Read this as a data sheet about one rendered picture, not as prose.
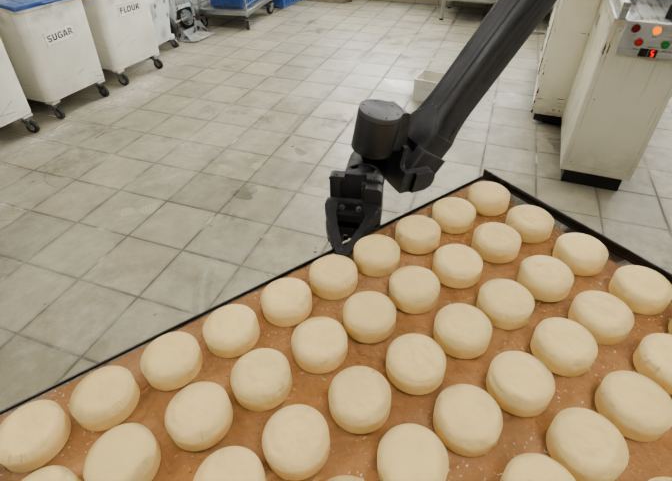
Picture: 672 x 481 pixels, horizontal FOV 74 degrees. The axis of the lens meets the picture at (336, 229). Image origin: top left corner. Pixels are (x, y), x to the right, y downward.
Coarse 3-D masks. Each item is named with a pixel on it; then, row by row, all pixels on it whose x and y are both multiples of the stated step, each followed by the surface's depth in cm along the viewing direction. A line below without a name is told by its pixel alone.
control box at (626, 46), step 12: (636, 24) 188; (648, 24) 187; (660, 24) 185; (624, 36) 192; (636, 36) 191; (648, 36) 189; (660, 36) 188; (624, 48) 195; (636, 48) 193; (648, 48) 192; (660, 48) 190
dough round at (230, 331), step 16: (240, 304) 43; (208, 320) 41; (224, 320) 41; (240, 320) 41; (256, 320) 41; (208, 336) 40; (224, 336) 40; (240, 336) 40; (256, 336) 41; (224, 352) 40; (240, 352) 40
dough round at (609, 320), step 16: (576, 304) 41; (592, 304) 41; (608, 304) 40; (624, 304) 40; (576, 320) 40; (592, 320) 39; (608, 320) 39; (624, 320) 39; (608, 336) 39; (624, 336) 39
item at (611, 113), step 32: (608, 0) 221; (640, 0) 218; (608, 32) 198; (608, 64) 203; (640, 64) 198; (576, 96) 245; (608, 96) 211; (640, 96) 206; (576, 128) 224; (608, 128) 219; (640, 128) 213; (576, 160) 234; (608, 160) 227
